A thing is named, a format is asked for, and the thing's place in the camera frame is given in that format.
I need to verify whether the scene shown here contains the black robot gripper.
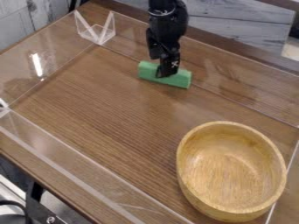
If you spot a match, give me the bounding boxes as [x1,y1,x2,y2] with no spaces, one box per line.
[146,8,188,78]

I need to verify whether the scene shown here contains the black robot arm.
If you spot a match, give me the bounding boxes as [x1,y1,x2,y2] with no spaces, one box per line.
[146,0,190,78]

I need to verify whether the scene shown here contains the green rectangular block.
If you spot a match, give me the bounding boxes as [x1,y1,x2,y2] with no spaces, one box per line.
[138,61,192,89]

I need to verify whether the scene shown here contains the black cable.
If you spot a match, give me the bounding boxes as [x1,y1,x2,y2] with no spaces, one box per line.
[0,199,34,224]

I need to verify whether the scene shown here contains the clear acrylic corner bracket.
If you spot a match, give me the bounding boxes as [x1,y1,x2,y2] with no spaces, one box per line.
[74,10,116,46]

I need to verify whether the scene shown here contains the black metal table leg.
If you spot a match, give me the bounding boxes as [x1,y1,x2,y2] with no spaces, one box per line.
[26,181,44,216]

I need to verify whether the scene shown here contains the brown wooden bowl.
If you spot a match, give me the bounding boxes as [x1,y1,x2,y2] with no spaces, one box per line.
[176,121,287,223]

